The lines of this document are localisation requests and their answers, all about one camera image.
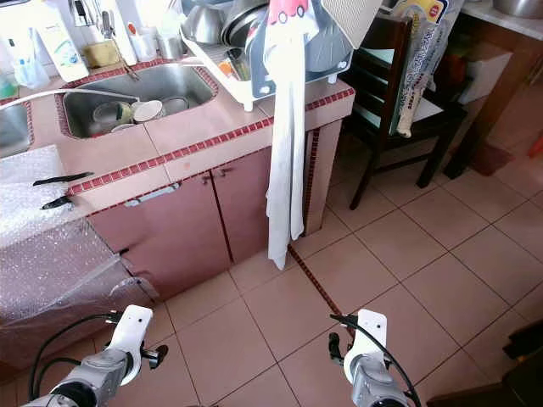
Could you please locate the dark wooden table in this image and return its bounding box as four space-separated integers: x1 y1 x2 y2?
441 0 543 181

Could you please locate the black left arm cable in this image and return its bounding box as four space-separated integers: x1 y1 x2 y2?
27 310 121 401

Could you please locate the white dish rack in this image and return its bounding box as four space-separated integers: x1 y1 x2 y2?
179 0 358 113

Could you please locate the wide pink cabinet door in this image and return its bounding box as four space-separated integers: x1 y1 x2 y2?
88 174 227 299

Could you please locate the beige ceramic cup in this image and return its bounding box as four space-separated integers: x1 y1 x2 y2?
132 99 167 125

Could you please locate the grey plastic tray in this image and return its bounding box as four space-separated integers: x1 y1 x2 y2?
261 0 359 96

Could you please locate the small steel cup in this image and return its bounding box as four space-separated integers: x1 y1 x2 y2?
157 34 187 61

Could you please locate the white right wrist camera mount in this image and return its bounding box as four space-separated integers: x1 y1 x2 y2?
342 309 389 384

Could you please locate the plain steel sink faucet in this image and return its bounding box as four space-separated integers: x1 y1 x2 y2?
72 0 138 82

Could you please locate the white detergent bottle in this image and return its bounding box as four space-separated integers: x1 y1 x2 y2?
34 0 91 82

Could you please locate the narrow pink cabinet door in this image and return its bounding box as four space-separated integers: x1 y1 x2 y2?
210 148 273 265

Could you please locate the white hanging towel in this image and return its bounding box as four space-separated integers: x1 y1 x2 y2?
264 0 316 271

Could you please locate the dark wooden chair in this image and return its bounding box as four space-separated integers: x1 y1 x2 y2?
339 12 469 212

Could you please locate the steel pot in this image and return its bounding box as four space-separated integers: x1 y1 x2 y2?
185 3 227 46

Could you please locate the printed plastic bag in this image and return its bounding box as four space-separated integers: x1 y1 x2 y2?
394 0 452 139

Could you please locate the clear bubble wrap sheet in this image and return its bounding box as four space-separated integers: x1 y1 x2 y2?
0 146 160 371

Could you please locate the clear plastic cup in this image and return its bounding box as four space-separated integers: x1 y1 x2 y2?
8 38 52 90

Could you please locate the yellow sponge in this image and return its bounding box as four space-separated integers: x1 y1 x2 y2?
81 40 122 70

